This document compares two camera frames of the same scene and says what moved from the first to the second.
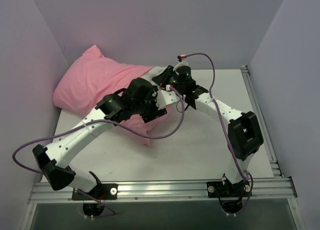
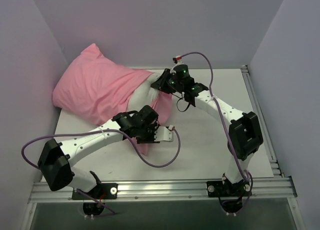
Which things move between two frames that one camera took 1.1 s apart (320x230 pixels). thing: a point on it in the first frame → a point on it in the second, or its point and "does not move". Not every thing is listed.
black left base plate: [102, 191] does not move
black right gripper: [164, 75] does not move
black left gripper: [153, 114] → [146, 134]
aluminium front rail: [275, 189] does not move
